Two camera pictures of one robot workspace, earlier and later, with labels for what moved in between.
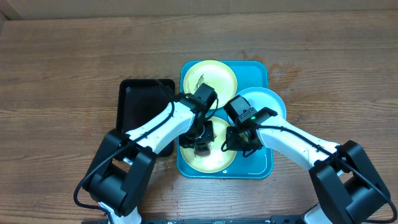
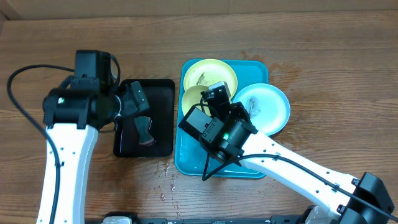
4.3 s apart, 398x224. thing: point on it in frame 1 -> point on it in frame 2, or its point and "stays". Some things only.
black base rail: (291, 219) stays
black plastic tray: (137, 99) stays
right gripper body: (237, 140) -> (240, 106)
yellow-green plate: (218, 160) -> (191, 96)
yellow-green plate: (217, 76) stays
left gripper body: (205, 133) -> (129, 106)
